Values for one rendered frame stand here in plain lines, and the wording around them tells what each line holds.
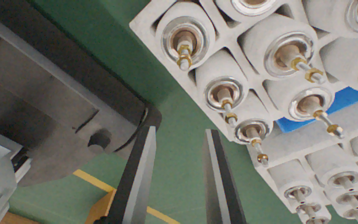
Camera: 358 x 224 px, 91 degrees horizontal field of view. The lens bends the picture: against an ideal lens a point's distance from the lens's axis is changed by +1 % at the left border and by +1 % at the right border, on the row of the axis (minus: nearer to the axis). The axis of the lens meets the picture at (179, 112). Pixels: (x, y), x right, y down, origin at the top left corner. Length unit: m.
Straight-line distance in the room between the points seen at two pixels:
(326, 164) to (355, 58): 0.32
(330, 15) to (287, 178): 0.44
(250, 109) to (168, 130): 0.42
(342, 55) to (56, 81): 0.58
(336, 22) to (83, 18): 0.56
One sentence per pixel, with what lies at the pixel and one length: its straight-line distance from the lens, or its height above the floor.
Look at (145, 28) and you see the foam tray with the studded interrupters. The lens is 0.37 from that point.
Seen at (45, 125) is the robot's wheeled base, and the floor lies 0.17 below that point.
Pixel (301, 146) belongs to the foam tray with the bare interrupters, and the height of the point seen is 0.16.
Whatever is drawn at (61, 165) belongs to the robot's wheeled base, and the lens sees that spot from 0.77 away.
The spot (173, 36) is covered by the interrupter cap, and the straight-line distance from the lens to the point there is 0.29.
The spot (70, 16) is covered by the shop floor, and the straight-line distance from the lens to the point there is 0.63.
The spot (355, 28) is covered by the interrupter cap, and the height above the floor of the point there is 0.25.
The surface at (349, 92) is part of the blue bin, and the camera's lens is 0.71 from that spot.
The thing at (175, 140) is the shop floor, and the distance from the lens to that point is 0.77.
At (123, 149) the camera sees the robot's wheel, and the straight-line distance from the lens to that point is 0.55.
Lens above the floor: 0.54
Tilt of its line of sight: 53 degrees down
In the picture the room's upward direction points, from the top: 177 degrees counter-clockwise
